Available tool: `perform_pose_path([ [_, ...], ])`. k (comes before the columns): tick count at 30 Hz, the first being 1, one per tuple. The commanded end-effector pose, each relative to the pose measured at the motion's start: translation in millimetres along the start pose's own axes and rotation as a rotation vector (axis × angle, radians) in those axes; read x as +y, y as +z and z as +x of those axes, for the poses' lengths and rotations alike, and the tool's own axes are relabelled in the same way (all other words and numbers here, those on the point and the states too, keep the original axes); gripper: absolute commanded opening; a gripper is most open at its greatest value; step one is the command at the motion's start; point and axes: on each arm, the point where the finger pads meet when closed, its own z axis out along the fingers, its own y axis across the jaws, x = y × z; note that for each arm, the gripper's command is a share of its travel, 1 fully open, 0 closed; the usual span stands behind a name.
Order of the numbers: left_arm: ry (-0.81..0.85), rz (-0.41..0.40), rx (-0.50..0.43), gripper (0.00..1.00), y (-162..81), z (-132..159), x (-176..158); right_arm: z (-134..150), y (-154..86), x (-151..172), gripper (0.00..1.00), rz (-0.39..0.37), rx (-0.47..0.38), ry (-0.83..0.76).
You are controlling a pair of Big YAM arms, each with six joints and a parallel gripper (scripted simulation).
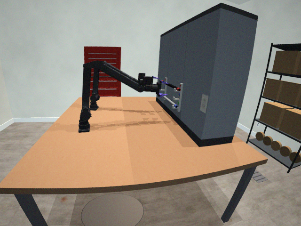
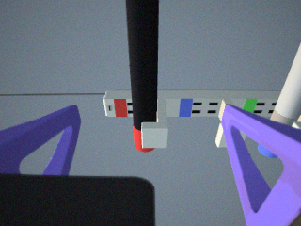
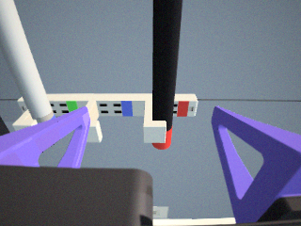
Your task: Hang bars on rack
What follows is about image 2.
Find black metal bar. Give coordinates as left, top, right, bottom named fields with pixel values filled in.
left=125, top=0, right=159, bottom=153

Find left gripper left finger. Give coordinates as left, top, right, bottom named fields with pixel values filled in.
left=0, top=105, right=81, bottom=175

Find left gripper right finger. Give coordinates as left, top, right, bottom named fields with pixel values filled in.
left=222, top=105, right=301, bottom=226

